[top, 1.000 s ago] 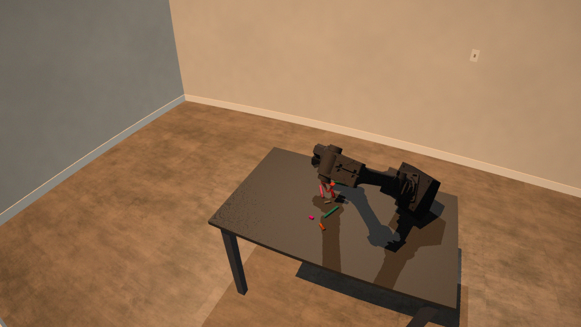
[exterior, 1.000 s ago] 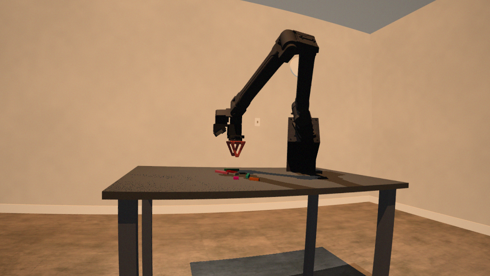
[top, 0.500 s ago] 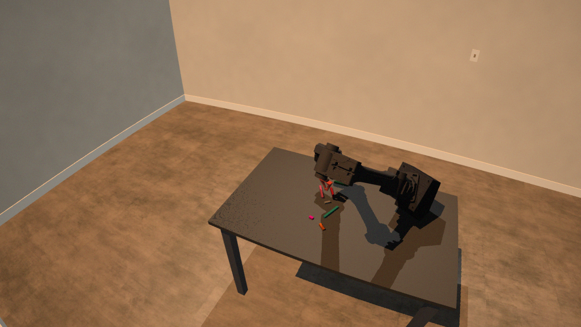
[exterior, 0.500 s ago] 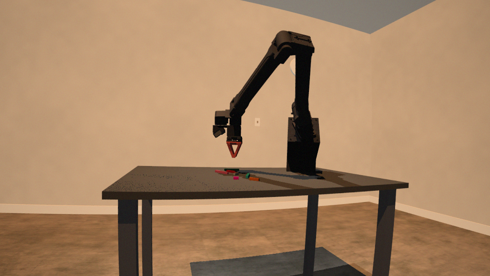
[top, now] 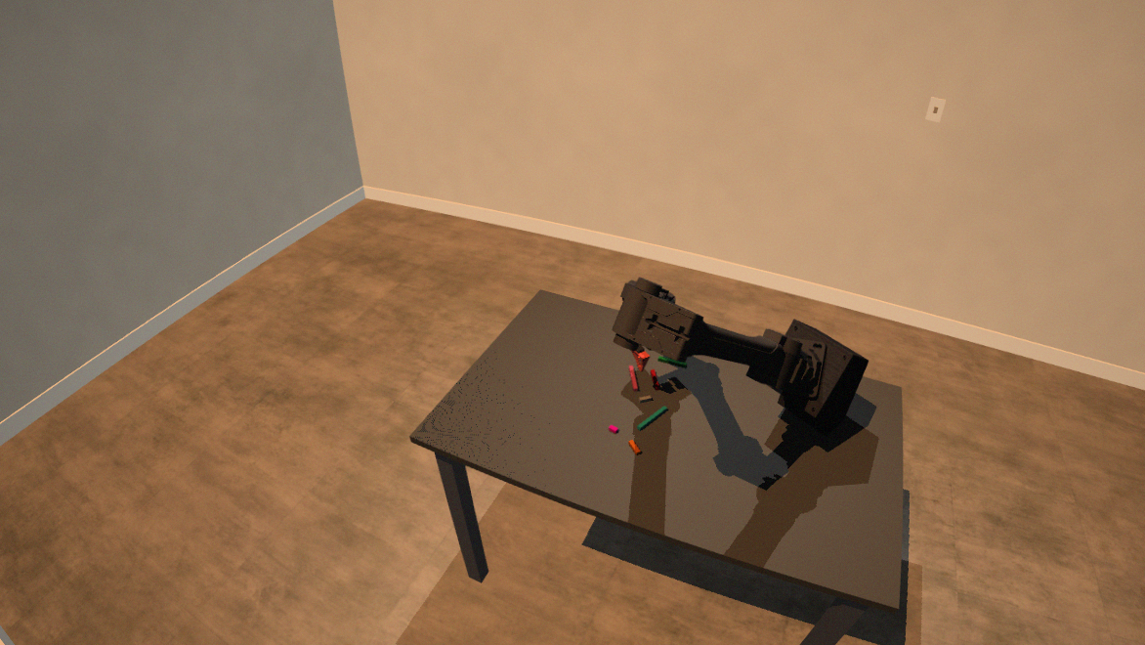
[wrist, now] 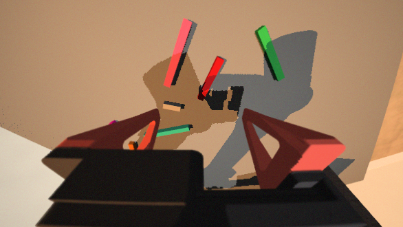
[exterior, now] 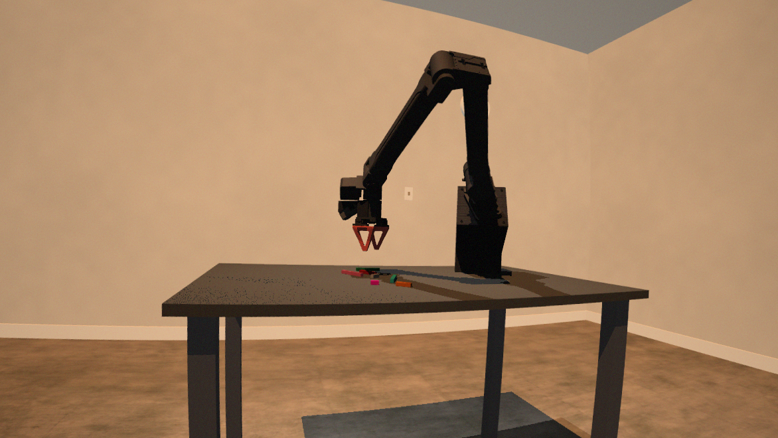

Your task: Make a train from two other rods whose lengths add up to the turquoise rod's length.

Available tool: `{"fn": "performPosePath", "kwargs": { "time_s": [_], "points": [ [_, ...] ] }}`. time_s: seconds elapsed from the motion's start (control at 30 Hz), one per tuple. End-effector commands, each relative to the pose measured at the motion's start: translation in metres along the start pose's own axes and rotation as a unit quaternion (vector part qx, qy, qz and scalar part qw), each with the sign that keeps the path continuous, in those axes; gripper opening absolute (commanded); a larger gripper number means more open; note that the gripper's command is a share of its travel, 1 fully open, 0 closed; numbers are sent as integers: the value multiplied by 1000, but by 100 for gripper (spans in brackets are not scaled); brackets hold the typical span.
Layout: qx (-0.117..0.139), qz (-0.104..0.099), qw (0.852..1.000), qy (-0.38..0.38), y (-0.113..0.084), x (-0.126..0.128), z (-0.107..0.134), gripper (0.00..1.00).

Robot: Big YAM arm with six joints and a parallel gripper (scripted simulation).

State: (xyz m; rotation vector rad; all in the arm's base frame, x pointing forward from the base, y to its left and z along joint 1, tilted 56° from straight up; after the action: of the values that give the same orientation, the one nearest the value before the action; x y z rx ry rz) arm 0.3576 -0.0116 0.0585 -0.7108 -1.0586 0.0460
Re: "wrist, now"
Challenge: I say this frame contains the pink rod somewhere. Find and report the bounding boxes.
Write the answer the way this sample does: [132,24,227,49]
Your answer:
[164,19,192,87]

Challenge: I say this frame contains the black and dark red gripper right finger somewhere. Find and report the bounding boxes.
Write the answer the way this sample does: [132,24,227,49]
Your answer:
[242,108,346,189]

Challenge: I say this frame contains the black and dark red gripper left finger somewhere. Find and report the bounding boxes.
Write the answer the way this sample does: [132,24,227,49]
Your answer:
[57,109,160,149]

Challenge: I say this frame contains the red rod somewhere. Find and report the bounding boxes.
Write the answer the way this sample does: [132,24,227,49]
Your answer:
[197,56,224,101]

